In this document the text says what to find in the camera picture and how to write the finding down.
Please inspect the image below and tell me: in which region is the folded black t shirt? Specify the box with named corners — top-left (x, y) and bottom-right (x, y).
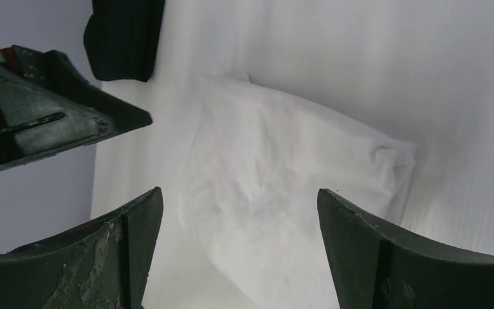
top-left (83, 0), bottom-right (165, 82)

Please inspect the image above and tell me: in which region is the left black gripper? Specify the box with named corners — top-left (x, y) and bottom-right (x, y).
top-left (0, 45), bottom-right (152, 171)

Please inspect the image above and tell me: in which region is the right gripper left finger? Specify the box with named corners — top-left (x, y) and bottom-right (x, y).
top-left (0, 187), bottom-right (163, 308)

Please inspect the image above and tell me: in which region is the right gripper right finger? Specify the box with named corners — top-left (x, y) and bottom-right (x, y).
top-left (317, 189), bottom-right (494, 308)

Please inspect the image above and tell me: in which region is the white t shirt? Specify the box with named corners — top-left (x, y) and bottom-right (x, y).
top-left (178, 75), bottom-right (416, 308)

